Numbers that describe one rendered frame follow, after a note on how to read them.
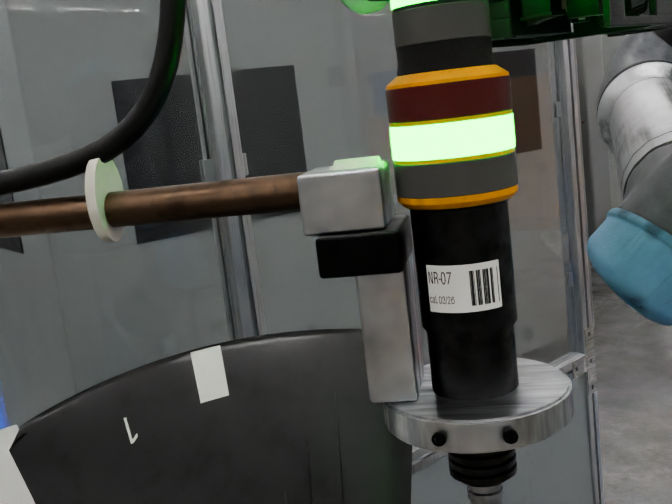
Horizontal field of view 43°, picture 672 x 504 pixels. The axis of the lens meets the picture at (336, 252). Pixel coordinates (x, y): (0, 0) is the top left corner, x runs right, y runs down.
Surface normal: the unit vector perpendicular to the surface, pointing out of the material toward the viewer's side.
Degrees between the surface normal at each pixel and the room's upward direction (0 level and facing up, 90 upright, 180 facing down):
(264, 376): 45
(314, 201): 90
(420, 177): 90
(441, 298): 90
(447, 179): 90
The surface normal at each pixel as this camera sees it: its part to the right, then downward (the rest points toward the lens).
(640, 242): -0.71, -0.09
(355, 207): -0.18, 0.19
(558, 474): 0.69, 0.04
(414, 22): -0.59, 0.21
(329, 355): 0.01, -0.63
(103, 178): 0.98, -0.08
